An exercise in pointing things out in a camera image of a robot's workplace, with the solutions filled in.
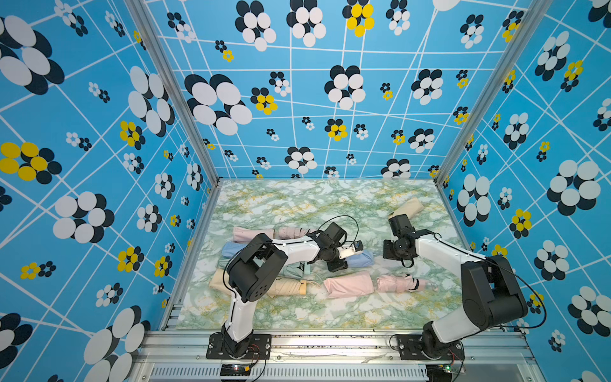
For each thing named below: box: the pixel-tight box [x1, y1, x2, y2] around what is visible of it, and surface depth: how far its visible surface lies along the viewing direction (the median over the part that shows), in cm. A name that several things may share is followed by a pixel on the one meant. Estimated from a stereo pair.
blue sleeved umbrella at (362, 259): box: [344, 249, 375, 269], surface depth 90 cm
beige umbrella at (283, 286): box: [267, 276, 323, 297], surface depth 84 cm
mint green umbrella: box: [283, 261, 312, 279], surface depth 88 cm
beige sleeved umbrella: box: [388, 197, 425, 219], surface depth 107 cm
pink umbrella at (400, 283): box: [376, 273, 428, 294], surface depth 84 cm
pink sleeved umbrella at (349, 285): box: [323, 271, 375, 300], surface depth 86 cm
